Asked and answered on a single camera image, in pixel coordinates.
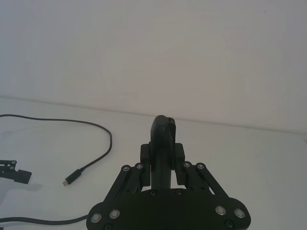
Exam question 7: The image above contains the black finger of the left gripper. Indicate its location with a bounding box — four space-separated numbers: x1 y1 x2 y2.
0 159 32 185

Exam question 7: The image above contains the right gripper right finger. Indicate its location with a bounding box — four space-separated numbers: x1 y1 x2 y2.
172 143 231 201

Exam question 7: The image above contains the thin black cable with plug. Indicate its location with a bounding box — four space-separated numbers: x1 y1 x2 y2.
0 114 113 187

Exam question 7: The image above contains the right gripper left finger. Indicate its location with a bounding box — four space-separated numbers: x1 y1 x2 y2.
100 143 153 206

